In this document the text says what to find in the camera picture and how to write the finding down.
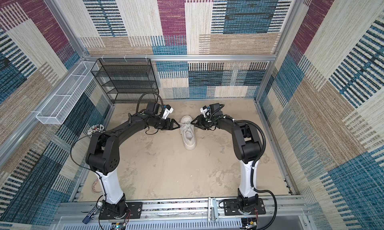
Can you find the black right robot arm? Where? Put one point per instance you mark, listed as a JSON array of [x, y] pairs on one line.
[[248, 143]]

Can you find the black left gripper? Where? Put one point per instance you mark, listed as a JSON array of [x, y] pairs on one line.
[[170, 127]]

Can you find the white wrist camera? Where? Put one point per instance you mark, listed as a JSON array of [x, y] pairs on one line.
[[206, 111], [166, 111]]

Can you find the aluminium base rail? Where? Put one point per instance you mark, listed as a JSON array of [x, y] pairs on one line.
[[290, 213]]

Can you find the white shoelace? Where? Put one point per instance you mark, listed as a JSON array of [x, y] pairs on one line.
[[187, 130]]

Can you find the white sneaker shoe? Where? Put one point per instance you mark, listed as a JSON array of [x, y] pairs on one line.
[[189, 144]]

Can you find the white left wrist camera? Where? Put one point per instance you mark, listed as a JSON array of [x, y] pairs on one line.
[[166, 111]]

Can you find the clear cup of pencils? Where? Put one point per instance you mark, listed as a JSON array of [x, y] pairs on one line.
[[99, 128]]

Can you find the black mesh shelf rack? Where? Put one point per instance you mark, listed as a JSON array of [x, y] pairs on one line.
[[125, 80]]

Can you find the clear tape roll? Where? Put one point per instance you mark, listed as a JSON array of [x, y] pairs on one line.
[[96, 187]]

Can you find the white wire mesh tray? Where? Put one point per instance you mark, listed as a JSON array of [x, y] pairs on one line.
[[60, 105]]

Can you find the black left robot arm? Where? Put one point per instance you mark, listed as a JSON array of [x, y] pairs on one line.
[[103, 155]]

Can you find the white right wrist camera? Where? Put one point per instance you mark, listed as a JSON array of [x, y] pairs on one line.
[[206, 111]]

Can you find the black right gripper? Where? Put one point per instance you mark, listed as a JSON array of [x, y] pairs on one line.
[[200, 121]]

